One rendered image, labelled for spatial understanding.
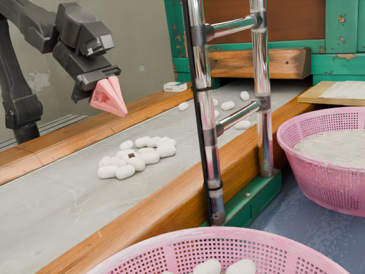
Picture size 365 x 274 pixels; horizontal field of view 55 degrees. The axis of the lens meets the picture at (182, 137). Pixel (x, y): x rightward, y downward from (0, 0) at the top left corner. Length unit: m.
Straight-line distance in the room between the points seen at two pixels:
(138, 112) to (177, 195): 0.46
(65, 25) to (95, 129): 0.23
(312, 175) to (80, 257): 0.34
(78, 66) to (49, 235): 0.34
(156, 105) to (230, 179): 0.45
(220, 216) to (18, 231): 0.27
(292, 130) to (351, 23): 0.33
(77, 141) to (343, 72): 0.63
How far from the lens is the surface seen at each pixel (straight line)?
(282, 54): 0.93
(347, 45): 0.92
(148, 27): 2.22
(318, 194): 0.58
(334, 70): 0.94
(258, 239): 0.38
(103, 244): 0.41
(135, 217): 0.44
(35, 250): 0.48
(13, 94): 0.99
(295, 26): 0.97
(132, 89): 2.41
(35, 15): 0.83
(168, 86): 1.04
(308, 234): 0.54
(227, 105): 0.86
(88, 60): 0.73
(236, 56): 0.99
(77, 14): 0.73
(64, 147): 0.76
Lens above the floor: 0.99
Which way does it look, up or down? 20 degrees down
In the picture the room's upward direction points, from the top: 8 degrees counter-clockwise
